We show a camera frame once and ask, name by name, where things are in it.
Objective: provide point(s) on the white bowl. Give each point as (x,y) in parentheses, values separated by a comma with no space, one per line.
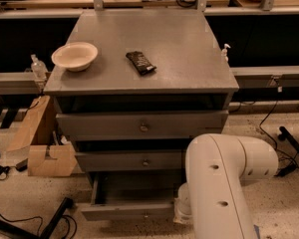
(75,57)

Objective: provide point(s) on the grey middle drawer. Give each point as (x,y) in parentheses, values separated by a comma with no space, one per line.
(131,160)

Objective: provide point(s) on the black snack packet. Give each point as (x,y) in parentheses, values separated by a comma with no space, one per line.
(140,62)

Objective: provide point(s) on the white pump bottle right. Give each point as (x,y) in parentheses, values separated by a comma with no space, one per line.
(224,51)

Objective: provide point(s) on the grey top drawer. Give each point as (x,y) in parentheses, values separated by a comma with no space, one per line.
(137,125)

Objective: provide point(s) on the grey drawer cabinet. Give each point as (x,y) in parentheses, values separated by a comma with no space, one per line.
(191,75)

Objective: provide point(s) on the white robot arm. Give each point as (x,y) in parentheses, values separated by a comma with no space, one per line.
(212,198)

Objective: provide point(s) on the grey drawer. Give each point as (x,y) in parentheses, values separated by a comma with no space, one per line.
(121,195)
(137,125)
(131,160)

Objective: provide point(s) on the grey bottom drawer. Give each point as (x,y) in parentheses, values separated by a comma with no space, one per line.
(121,195)

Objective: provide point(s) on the clear sanitizer bottle left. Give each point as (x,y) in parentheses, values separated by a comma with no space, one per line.
(38,68)

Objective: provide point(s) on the black stand leg left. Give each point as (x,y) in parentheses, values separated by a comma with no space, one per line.
(8,228)

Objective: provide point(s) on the black stand leg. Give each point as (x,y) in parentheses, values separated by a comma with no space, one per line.
(8,228)
(285,134)

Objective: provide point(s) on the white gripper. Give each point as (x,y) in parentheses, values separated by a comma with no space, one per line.
(182,199)

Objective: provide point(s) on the cardboard box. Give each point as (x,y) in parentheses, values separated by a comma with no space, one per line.
(35,134)

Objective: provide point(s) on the black stand leg right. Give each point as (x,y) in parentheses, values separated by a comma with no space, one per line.
(285,134)

